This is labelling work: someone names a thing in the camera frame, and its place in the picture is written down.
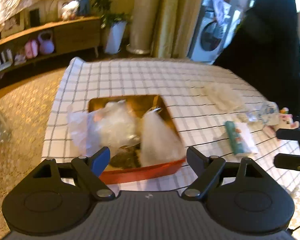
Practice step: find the white grid tablecloth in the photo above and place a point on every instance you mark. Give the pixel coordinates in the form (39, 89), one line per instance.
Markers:
(196, 118)

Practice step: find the black draped cloth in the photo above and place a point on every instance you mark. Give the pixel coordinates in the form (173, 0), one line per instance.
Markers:
(265, 52)

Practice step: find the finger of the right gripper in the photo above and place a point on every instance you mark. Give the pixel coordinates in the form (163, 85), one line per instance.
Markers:
(289, 134)
(287, 161)

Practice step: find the wrapped plush on cabinet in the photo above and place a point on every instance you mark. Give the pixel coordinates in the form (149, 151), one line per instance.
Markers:
(69, 10)

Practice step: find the picture frame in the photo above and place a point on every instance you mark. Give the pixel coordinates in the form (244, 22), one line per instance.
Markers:
(13, 25)

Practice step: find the blue printed baby sock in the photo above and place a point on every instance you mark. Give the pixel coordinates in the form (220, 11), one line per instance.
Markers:
(269, 113)

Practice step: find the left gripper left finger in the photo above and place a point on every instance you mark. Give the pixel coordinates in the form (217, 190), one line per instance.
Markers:
(88, 170)

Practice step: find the washing machine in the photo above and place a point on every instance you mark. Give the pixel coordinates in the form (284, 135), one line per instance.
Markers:
(214, 30)

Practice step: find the yellow curtain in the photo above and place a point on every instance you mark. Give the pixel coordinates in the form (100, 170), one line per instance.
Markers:
(174, 28)

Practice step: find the pink small case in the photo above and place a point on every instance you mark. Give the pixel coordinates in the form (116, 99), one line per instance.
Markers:
(31, 49)

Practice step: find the white wifi router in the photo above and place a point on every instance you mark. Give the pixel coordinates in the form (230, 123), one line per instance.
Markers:
(6, 59)

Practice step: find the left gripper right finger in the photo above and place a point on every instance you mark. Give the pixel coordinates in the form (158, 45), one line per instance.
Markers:
(208, 171)

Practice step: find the white gauze cloth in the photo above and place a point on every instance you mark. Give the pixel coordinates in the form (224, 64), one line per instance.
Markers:
(224, 97)

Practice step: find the red tin box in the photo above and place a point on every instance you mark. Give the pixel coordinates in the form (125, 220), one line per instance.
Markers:
(139, 104)

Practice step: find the white pink plush toy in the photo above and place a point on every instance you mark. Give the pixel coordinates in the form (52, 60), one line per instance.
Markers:
(286, 120)

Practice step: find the purple kettlebell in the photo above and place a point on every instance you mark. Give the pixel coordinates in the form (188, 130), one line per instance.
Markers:
(46, 43)

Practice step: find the wooden tv cabinet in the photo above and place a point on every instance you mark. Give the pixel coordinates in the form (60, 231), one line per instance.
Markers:
(52, 39)

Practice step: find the white planter with plant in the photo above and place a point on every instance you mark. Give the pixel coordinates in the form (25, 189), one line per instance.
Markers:
(113, 25)

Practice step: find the white tissue cloth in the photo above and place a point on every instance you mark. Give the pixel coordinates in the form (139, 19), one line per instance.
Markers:
(159, 144)

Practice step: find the bag of cotton swabs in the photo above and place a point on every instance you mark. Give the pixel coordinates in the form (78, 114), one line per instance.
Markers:
(247, 117)

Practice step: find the cream floor air conditioner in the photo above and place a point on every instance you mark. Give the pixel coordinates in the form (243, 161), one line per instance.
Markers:
(142, 27)

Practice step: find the clear plastic bag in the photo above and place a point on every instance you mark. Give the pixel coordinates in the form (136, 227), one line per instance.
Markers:
(114, 126)

